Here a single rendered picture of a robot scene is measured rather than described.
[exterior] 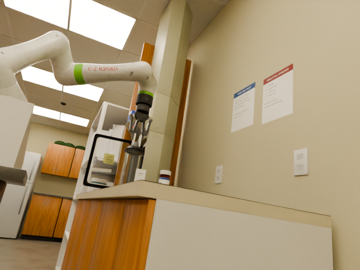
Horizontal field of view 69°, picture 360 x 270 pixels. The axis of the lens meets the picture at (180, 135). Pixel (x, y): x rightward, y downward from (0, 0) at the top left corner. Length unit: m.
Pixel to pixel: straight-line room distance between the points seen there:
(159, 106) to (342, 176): 1.25
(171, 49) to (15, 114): 1.38
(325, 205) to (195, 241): 0.58
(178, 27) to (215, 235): 1.83
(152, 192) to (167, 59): 1.54
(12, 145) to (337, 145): 1.17
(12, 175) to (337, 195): 1.10
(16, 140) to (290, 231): 0.95
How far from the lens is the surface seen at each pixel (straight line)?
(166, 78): 2.02
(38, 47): 1.40
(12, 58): 1.28
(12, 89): 1.25
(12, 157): 1.04
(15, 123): 1.06
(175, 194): 0.70
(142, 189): 0.67
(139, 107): 1.46
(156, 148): 1.82
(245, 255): 0.83
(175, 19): 2.33
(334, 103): 1.23
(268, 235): 0.88
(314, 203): 1.18
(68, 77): 1.53
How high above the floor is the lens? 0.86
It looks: 18 degrees up
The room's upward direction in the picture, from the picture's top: 8 degrees clockwise
